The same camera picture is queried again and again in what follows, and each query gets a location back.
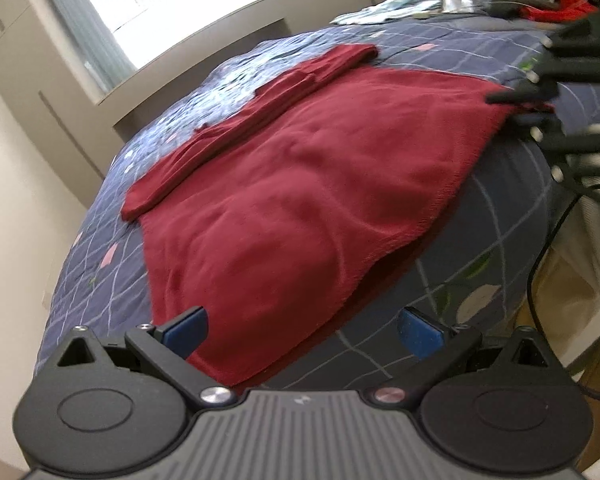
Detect dark red knit garment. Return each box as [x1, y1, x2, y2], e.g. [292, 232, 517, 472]
[120, 43, 556, 390]

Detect bright red cloth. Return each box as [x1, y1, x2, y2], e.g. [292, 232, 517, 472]
[519, 0, 598, 24]

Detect blue checked floral quilt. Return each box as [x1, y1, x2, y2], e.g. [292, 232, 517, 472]
[38, 16, 567, 390]

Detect light blue folded cloth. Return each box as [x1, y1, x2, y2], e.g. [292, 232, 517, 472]
[330, 0, 441, 26]

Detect beige window bench cabinet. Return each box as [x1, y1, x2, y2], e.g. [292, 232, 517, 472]
[97, 0, 332, 141]

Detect left teal curtain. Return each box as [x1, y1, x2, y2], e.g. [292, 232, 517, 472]
[50, 0, 136, 93]

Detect left beige wardrobe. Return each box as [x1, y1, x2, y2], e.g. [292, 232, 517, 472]
[0, 0, 104, 206]

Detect black cable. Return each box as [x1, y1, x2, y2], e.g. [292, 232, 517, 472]
[526, 159, 600, 406]

